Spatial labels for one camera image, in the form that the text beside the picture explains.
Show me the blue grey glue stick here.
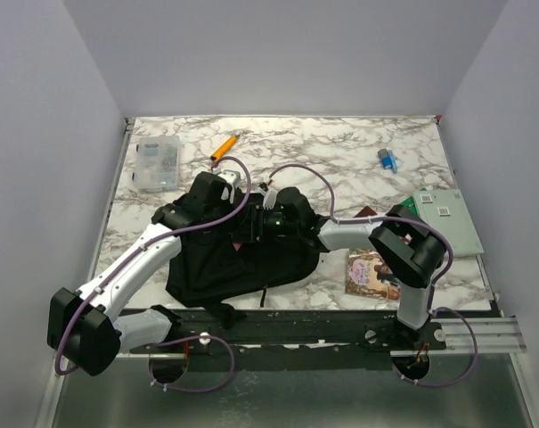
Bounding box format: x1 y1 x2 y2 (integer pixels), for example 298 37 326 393
377 149 397 173

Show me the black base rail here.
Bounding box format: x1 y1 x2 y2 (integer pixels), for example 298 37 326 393
135 309 446 371

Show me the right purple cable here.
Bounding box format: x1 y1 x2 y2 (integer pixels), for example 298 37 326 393
268 163 478 388

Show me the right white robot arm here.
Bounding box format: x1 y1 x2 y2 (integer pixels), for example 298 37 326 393
236 187 453 350

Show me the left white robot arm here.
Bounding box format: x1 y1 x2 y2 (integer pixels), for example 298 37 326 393
47 171 249 375

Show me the pale green book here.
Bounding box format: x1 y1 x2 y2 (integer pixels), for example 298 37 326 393
412 189 485 257

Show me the orange utility knife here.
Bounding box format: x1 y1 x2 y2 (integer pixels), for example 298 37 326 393
209 135 240 162

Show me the clear plastic organizer box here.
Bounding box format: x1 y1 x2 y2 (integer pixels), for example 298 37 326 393
132 136 181 192

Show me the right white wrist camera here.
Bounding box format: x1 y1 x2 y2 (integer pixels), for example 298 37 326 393
260 187 278 210

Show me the illustrated storybook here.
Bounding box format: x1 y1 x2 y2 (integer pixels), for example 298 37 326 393
345 250 401 301

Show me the black student backpack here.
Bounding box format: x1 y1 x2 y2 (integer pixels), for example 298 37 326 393
166 191 321 327

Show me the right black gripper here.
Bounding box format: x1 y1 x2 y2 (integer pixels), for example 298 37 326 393
229 204 300 245

